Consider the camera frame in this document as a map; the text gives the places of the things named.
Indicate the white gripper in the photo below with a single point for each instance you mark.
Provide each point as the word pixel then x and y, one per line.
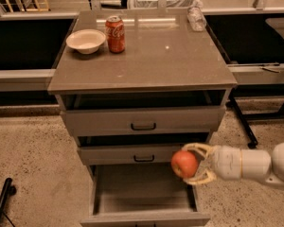
pixel 226 163

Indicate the red apple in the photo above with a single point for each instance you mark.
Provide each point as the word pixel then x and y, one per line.
pixel 184 164

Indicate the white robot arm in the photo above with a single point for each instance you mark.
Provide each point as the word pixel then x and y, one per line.
pixel 258 166

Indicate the grey top drawer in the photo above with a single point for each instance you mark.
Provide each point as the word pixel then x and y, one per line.
pixel 143 120

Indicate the grey drawer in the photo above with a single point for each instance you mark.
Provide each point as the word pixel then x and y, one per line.
pixel 143 120
pixel 135 149
pixel 142 195

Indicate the grey bottom drawer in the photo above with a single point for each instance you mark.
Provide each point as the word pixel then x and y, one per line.
pixel 142 195

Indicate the grey three-drawer cabinet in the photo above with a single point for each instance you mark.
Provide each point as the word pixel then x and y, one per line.
pixel 165 64

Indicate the grey middle drawer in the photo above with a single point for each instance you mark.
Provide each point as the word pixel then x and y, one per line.
pixel 135 149

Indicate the clear plastic water bottle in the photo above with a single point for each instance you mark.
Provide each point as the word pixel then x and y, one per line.
pixel 196 19

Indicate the black table leg with caster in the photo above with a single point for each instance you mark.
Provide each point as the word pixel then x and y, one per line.
pixel 245 118

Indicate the red coca-cola can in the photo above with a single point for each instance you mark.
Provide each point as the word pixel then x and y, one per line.
pixel 115 33

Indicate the white bowl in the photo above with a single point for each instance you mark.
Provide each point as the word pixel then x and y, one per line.
pixel 86 41

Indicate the black stand leg left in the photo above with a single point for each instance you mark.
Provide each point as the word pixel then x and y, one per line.
pixel 7 191

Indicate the white wire basket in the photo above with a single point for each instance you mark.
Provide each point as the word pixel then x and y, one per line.
pixel 171 4

